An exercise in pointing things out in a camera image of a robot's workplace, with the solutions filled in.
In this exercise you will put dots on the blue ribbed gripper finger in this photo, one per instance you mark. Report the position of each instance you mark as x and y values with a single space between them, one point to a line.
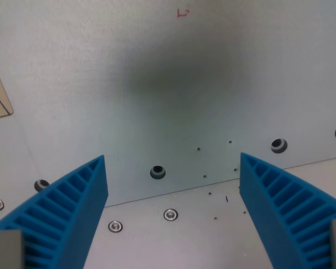
271 201
72 201

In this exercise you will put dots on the grey metal plate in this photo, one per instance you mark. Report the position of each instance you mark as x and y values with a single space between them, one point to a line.
168 98

